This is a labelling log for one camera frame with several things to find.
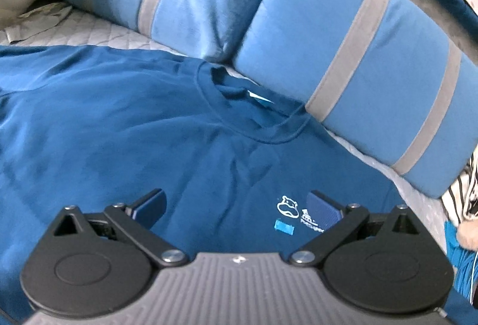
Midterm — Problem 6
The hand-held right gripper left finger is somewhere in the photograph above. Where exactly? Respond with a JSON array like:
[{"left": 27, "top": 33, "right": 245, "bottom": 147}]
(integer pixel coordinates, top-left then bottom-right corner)
[{"left": 52, "top": 188, "right": 186, "bottom": 268}]

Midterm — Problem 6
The beige plush toy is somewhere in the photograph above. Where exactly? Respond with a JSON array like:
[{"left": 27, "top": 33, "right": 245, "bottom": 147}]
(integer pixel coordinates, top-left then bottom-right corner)
[{"left": 457, "top": 220, "right": 478, "bottom": 251}]

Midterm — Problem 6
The large blue grey-striped pillow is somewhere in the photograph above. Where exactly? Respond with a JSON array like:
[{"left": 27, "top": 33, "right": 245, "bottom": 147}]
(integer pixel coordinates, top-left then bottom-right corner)
[{"left": 233, "top": 0, "right": 478, "bottom": 199}]

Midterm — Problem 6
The bright blue cloth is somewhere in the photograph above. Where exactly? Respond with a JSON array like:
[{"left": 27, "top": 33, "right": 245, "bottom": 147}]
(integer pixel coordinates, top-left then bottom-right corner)
[{"left": 446, "top": 224, "right": 478, "bottom": 299}]

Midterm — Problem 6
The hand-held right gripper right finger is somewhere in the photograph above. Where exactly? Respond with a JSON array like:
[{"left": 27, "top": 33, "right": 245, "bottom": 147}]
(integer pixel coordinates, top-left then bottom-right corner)
[{"left": 291, "top": 190, "right": 426, "bottom": 268}]

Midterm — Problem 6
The white striped tote bag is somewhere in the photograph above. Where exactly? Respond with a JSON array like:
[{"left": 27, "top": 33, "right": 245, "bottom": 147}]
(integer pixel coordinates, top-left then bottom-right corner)
[{"left": 441, "top": 146, "right": 478, "bottom": 225}]

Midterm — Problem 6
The dark blue sweatshirt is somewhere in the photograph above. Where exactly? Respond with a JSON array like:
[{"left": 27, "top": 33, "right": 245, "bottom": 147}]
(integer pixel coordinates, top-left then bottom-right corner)
[{"left": 0, "top": 45, "right": 478, "bottom": 325}]

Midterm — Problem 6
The grey quilted bedspread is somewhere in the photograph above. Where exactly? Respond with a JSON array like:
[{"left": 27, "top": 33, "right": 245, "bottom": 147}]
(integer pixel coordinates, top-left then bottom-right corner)
[{"left": 0, "top": 5, "right": 452, "bottom": 254}]

